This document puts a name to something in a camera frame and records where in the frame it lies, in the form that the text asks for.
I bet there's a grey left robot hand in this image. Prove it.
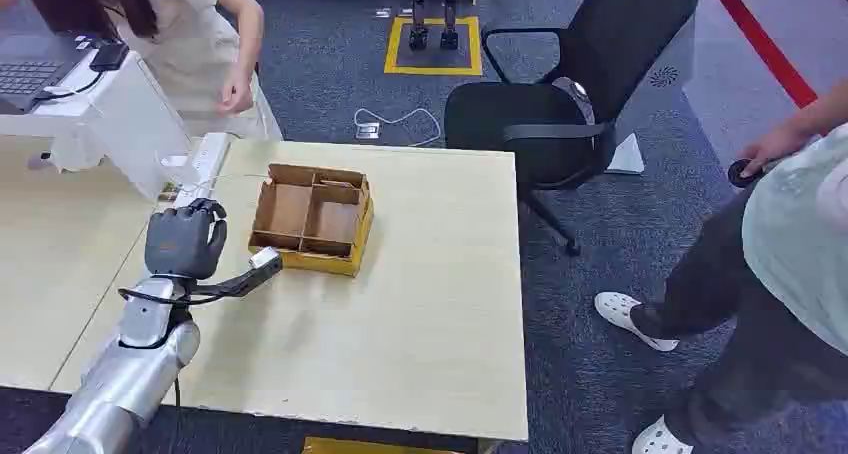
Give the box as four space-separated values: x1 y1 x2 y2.
144 198 229 281

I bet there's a white power strip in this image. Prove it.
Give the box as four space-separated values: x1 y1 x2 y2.
173 132 233 210

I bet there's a wooden divided card box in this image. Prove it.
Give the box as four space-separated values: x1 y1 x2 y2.
248 163 375 279

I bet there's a white side table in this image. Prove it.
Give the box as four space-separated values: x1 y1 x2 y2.
0 48 193 203

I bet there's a pale wooden desk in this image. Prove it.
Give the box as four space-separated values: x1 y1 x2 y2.
0 134 529 444

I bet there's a person in pale dress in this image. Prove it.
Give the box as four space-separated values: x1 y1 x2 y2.
0 0 284 141

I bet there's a black power adapter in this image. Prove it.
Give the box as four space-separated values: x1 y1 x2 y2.
89 40 131 73

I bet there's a black laptop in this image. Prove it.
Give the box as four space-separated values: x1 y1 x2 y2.
0 0 121 115

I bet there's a black office chair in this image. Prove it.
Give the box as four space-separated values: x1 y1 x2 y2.
443 0 700 258

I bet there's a white paper sheet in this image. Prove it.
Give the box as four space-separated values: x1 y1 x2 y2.
604 132 646 176

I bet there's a black round controller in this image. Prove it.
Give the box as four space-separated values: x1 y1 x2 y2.
727 158 762 189

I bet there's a person in green shirt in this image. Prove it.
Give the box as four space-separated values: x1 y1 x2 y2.
593 79 848 454

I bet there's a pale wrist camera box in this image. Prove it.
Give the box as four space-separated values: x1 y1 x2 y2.
248 246 284 277

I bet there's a white floor cable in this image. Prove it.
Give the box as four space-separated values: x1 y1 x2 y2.
352 107 443 149

